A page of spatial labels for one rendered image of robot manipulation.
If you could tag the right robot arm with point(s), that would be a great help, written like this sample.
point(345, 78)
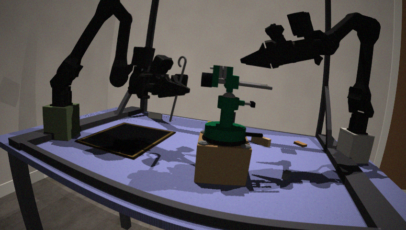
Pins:
point(142, 56)

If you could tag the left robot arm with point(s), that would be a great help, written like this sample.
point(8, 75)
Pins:
point(316, 43)

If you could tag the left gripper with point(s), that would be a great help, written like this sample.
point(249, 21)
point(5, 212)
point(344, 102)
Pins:
point(288, 53)

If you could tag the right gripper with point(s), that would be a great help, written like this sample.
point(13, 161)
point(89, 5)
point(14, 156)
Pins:
point(162, 85)

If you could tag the dark green bench vise body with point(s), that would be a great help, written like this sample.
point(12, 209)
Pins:
point(225, 130)

